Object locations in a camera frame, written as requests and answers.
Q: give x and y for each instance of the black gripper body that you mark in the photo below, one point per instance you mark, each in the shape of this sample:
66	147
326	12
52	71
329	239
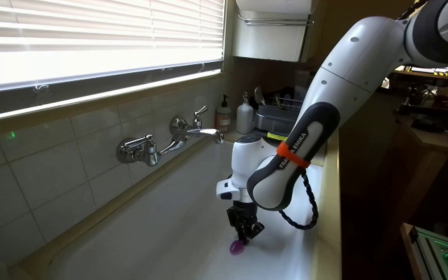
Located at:
242	216

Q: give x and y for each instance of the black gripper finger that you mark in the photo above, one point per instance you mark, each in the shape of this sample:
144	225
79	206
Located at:
256	230
242	236

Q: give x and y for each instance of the purple plastic spoon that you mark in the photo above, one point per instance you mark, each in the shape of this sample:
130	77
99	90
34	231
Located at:
237	247

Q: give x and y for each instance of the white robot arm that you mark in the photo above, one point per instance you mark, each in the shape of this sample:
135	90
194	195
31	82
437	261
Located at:
264	175

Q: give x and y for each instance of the grey dish drying rack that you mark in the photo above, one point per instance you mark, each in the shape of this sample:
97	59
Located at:
278	119

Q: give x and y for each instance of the white sink basin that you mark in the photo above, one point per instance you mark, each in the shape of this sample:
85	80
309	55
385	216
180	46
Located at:
180	231

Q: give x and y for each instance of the white soap bottle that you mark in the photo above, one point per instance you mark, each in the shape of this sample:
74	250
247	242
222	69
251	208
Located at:
245	116

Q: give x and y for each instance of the soap dispenser bottle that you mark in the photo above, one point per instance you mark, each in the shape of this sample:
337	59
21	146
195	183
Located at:
223	116

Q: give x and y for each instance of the white upper cabinet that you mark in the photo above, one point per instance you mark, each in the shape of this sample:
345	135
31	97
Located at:
272	29

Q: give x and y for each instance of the wooden side table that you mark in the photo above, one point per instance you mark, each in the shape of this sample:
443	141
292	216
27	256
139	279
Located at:
426	121

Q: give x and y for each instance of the white window blinds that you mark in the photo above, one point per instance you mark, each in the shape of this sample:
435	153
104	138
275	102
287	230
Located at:
55	41

